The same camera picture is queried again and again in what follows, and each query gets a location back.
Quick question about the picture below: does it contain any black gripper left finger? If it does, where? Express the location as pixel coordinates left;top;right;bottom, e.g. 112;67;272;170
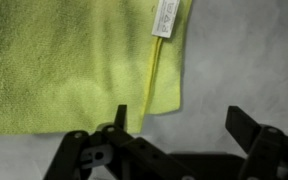
43;104;198;180

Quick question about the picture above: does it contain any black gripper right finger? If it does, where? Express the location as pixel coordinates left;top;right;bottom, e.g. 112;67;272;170
225;105;288;180

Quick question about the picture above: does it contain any yellow-green microfiber towel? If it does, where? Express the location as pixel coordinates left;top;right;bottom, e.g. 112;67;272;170
0;0;194;138

